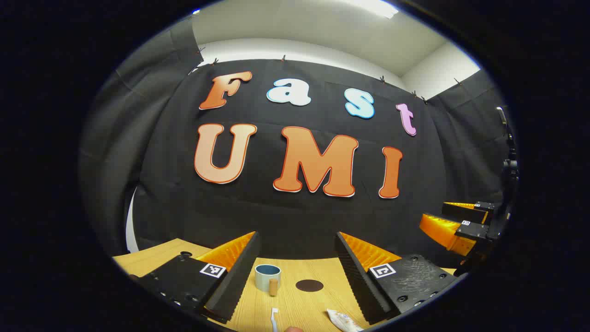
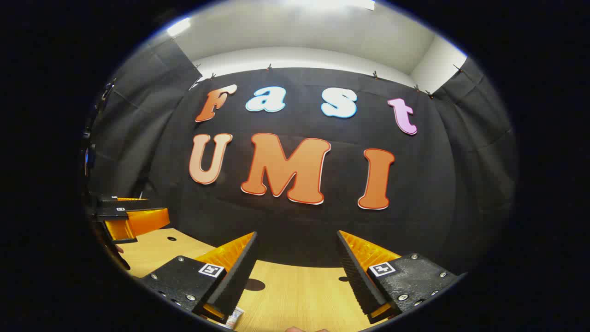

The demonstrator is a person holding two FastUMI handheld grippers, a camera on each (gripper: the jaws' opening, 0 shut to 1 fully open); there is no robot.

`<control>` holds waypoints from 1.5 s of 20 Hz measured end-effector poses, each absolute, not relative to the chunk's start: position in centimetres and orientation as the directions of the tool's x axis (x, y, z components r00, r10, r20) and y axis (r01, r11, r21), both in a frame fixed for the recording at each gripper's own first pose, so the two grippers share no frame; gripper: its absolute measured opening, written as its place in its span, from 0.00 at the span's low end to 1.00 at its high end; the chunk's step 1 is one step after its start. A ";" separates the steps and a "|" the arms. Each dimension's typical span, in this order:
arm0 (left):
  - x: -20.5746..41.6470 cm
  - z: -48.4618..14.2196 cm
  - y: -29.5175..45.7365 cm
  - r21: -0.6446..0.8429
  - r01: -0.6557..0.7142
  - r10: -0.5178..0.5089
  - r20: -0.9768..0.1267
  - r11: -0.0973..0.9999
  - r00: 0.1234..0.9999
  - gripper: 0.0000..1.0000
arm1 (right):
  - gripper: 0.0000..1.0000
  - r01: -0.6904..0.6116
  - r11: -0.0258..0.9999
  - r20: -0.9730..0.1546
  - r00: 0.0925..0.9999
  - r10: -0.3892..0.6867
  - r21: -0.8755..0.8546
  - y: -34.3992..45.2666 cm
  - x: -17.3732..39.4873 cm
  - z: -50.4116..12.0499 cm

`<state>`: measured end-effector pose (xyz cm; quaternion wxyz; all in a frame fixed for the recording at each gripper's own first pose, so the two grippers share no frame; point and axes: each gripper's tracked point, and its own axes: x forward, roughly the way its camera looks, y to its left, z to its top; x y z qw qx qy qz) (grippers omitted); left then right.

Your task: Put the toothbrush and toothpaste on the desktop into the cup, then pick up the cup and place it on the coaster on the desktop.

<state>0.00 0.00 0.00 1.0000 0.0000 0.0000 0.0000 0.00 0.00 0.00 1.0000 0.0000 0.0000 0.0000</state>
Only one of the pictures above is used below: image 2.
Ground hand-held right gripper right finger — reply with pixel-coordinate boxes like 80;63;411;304
336;230;467;325

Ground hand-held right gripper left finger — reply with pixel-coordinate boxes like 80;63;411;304
138;231;258;323

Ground white toothpaste tube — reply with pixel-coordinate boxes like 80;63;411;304
224;307;245;329

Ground wooden desktop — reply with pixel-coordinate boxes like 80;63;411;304
115;227;392;332

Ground black backdrop cloth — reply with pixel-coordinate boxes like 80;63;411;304
88;39;519;277

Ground ceiling light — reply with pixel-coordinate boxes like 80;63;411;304
166;18;192;37
295;0;376;11

